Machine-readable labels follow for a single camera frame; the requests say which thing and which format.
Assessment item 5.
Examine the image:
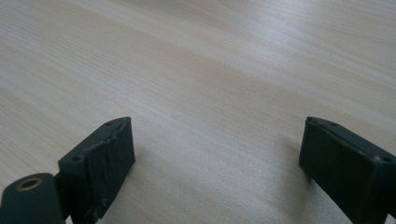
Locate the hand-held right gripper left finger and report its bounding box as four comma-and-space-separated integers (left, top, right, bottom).
57, 116, 136, 224

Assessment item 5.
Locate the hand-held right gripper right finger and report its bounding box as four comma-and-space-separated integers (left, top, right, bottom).
298, 116, 396, 224

